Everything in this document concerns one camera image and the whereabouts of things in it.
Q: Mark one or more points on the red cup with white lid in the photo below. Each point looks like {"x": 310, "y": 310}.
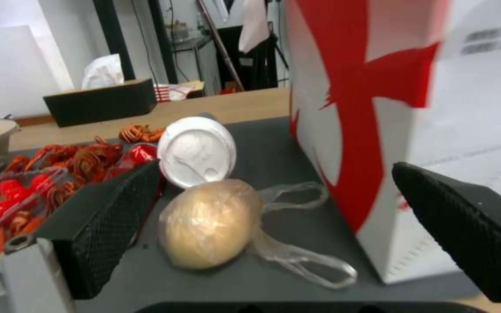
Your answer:
{"x": 194, "y": 153}

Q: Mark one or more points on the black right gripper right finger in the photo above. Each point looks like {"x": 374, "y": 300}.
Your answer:
{"x": 463, "y": 234}

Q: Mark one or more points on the bun in clear plastic bag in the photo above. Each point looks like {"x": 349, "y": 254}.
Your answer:
{"x": 209, "y": 225}

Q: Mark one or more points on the loose orange crayfish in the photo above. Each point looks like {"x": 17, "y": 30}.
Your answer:
{"x": 139, "y": 133}

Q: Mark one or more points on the clear takeout box with crayfish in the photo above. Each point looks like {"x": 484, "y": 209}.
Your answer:
{"x": 28, "y": 195}

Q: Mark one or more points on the white hanging cloth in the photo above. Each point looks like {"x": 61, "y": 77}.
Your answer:
{"x": 255, "y": 21}

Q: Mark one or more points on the red and white delivery bag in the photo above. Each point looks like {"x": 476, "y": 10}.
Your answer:
{"x": 363, "y": 117}

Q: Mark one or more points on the red striped white paper box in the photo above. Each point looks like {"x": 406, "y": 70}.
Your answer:
{"x": 176, "y": 90}

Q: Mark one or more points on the brown wooden pole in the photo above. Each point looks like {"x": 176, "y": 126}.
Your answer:
{"x": 228, "y": 49}

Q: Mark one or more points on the black cabinet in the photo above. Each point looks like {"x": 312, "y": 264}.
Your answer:
{"x": 246, "y": 55}

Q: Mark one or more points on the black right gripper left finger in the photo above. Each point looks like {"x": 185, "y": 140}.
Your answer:
{"x": 102, "y": 225}

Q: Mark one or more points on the black tissue box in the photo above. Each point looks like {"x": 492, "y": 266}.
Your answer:
{"x": 98, "y": 102}

